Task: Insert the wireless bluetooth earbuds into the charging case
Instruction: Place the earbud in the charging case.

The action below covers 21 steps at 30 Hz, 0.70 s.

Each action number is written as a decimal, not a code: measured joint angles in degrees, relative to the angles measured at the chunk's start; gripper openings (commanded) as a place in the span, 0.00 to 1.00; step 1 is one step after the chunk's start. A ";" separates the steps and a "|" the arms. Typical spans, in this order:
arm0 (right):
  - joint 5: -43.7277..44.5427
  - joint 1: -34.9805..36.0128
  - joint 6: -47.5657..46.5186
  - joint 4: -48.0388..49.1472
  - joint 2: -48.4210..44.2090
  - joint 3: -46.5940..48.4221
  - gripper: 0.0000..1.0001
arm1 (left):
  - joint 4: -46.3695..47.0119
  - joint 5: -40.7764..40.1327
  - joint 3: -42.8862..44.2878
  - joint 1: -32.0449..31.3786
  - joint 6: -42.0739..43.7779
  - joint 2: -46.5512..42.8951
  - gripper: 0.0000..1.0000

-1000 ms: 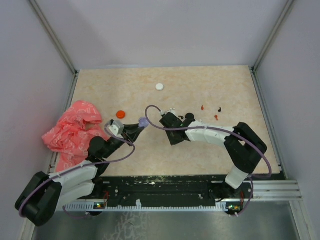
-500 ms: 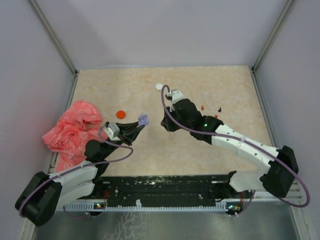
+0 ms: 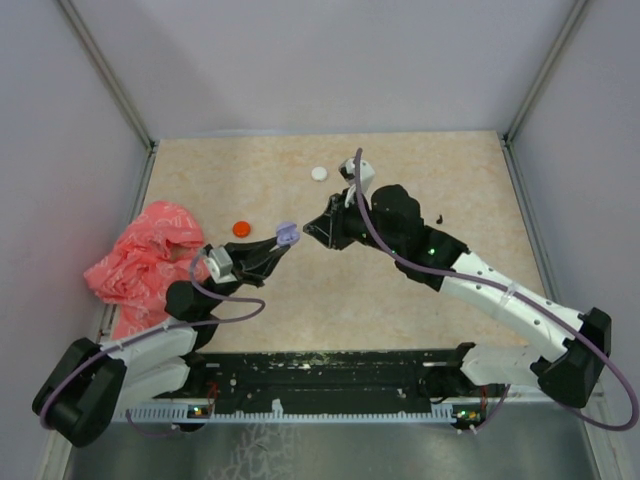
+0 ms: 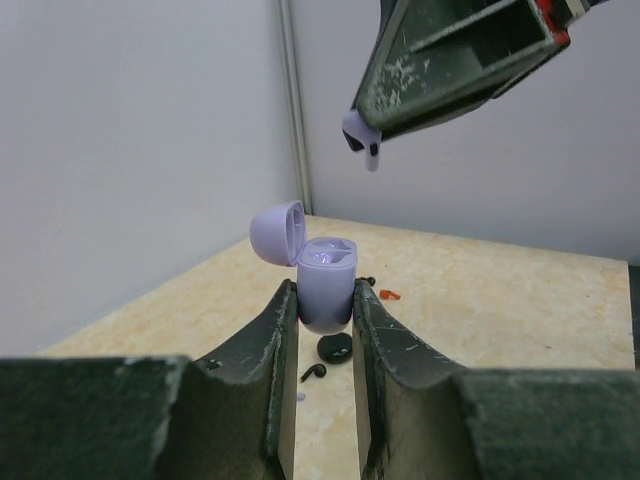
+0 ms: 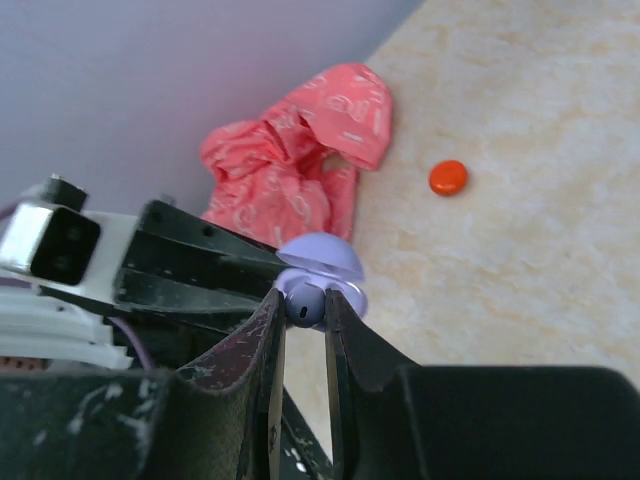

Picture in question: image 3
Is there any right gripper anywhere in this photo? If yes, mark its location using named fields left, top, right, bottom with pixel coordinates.
left=304, top=188, right=402, bottom=258

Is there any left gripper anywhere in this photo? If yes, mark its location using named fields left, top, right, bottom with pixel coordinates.
left=203, top=235, right=290, bottom=313

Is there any purple charging case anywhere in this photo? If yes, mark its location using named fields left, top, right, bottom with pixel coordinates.
left=276, top=221, right=300, bottom=248

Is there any orange charging case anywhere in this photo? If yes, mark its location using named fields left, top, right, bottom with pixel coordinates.
left=232, top=220, right=252, bottom=238

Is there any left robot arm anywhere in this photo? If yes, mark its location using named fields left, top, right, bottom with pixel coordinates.
left=31, top=233, right=299, bottom=447

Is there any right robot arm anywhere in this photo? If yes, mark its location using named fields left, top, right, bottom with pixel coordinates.
left=303, top=185, right=612, bottom=408

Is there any white charging case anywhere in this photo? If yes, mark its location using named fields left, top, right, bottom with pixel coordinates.
left=311, top=166, right=328, bottom=182

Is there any pink plastic bag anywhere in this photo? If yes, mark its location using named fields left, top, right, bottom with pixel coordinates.
left=84, top=201, right=205, bottom=340

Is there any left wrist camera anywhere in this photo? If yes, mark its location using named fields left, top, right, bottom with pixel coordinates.
left=203, top=245, right=237, bottom=284

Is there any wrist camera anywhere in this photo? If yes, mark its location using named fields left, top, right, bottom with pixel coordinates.
left=338, top=157, right=376, bottom=194
left=203, top=245, right=237, bottom=284

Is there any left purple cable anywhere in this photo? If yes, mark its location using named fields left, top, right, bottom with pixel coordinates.
left=39, top=249, right=267, bottom=441

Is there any purple cable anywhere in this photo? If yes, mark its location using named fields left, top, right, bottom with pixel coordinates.
left=344, top=147, right=632, bottom=432
left=39, top=249, right=267, bottom=441

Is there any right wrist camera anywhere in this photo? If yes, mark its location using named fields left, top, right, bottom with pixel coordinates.
left=338, top=157, right=376, bottom=194

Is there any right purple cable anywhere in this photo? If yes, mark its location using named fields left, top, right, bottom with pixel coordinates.
left=344, top=147, right=632, bottom=432

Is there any grey cable duct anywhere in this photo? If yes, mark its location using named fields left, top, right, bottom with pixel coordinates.
left=114, top=397, right=481, bottom=426

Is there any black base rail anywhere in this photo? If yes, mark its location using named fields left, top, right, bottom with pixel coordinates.
left=168, top=343, right=505, bottom=415

